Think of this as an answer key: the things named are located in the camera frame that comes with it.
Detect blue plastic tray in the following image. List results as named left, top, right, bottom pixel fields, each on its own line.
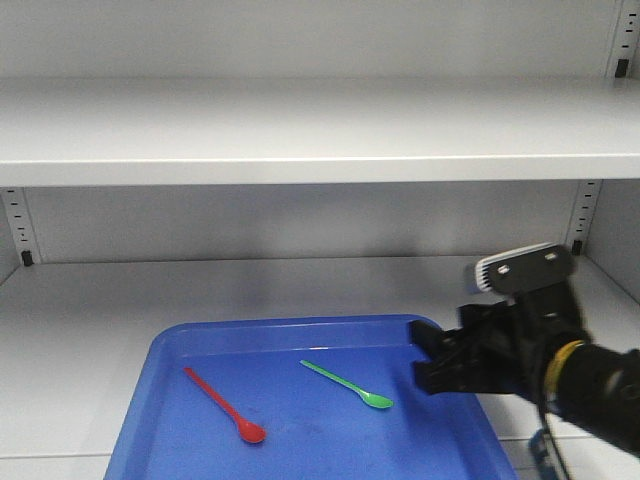
left=106, top=315, right=516, bottom=479

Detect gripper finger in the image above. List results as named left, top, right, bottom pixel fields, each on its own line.
left=409, top=320, right=465, bottom=361
left=411, top=361, right=480, bottom=395

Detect red plastic spoon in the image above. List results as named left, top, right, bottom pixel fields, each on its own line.
left=183, top=367, right=267, bottom=444

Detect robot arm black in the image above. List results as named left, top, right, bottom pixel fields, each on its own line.
left=409, top=282, right=639, bottom=455

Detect green plastic spoon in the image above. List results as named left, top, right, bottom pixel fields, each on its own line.
left=299, top=360, right=394, bottom=410

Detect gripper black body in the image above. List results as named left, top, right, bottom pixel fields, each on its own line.
left=458, top=282, right=592, bottom=400

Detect white cabinet shelf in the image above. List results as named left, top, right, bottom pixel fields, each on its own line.
left=1, top=78, right=639, bottom=187

